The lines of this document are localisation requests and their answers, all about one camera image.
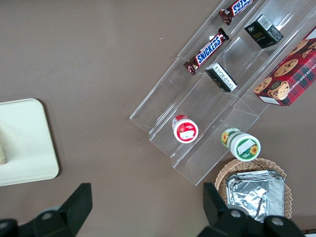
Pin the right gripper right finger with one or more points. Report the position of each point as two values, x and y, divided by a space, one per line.
237 224

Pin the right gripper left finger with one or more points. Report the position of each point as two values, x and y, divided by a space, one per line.
54 222

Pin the aluminium foil tray stack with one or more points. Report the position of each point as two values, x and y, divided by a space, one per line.
254 195

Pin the small tan wicker basket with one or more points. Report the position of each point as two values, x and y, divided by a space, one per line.
222 175

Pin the cream plastic tray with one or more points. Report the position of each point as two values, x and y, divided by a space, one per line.
27 140

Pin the green lid yogurt cup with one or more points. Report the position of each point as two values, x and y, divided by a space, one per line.
244 146

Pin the red lid yogurt cup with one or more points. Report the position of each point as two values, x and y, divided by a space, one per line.
185 130

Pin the clear acrylic stepped display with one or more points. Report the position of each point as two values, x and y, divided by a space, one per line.
197 103

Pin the small black carton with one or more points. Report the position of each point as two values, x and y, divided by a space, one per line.
222 77
263 32

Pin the red tartan cookie box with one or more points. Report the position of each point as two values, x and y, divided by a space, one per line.
291 74

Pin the Snickers chocolate bar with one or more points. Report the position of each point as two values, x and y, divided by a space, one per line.
237 8
207 51

